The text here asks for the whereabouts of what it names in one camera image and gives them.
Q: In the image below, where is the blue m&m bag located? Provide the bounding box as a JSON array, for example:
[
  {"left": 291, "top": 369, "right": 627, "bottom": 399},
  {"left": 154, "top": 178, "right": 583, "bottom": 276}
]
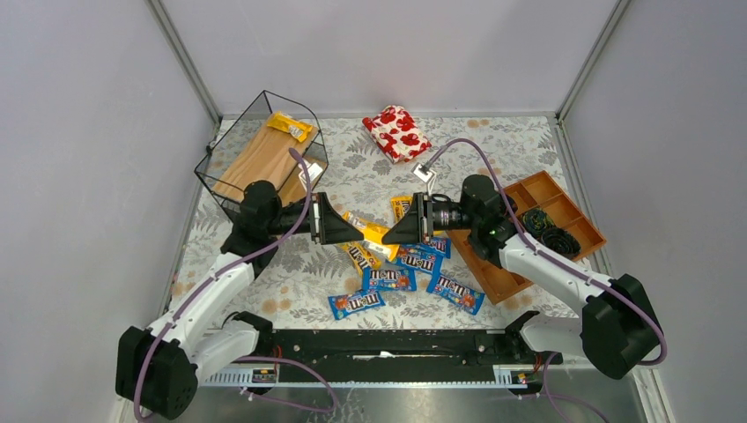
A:
[
  {"left": 328, "top": 290, "right": 386, "bottom": 321},
  {"left": 392, "top": 247, "right": 444, "bottom": 276},
  {"left": 426, "top": 275, "right": 485, "bottom": 315},
  {"left": 408, "top": 236, "right": 452, "bottom": 259},
  {"left": 361, "top": 269, "right": 417, "bottom": 292}
]

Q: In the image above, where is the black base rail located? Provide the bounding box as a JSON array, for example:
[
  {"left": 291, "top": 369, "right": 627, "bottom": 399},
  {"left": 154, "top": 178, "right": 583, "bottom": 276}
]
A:
[{"left": 251, "top": 330, "right": 563, "bottom": 385}]

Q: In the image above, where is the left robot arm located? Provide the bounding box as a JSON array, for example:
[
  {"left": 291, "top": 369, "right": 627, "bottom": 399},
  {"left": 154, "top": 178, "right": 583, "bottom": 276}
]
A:
[{"left": 115, "top": 181, "right": 364, "bottom": 422}]

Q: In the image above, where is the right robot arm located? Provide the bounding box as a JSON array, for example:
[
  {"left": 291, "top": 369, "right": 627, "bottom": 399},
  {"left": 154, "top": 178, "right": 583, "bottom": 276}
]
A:
[{"left": 382, "top": 174, "right": 668, "bottom": 380}]

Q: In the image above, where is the black wire wooden shelf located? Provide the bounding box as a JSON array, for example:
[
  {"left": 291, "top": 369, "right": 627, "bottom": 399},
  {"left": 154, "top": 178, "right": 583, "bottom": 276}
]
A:
[{"left": 194, "top": 90, "right": 329, "bottom": 217}]

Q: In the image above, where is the yellow m&m bag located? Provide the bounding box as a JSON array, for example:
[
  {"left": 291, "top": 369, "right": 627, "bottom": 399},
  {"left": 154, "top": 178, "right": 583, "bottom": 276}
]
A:
[
  {"left": 340, "top": 241, "right": 381, "bottom": 276},
  {"left": 266, "top": 112, "right": 314, "bottom": 143},
  {"left": 390, "top": 196, "right": 412, "bottom": 222},
  {"left": 343, "top": 211, "right": 399, "bottom": 262}
]

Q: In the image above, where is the green black coiled roll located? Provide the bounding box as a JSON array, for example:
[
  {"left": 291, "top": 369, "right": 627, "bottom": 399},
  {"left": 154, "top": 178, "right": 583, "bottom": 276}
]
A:
[{"left": 520, "top": 208, "right": 556, "bottom": 240}]

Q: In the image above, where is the dark coiled cable roll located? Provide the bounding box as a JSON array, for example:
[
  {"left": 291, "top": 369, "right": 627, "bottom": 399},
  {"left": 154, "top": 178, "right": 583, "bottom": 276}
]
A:
[{"left": 539, "top": 227, "right": 582, "bottom": 259}]

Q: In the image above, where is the orange compartment tray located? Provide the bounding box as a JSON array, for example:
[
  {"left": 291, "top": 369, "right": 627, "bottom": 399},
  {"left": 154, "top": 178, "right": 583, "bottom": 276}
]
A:
[{"left": 447, "top": 171, "right": 606, "bottom": 304}]

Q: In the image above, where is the red white floral pouch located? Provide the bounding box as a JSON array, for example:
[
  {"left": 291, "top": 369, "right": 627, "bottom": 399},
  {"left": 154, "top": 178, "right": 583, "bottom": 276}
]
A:
[{"left": 362, "top": 105, "right": 432, "bottom": 164}]

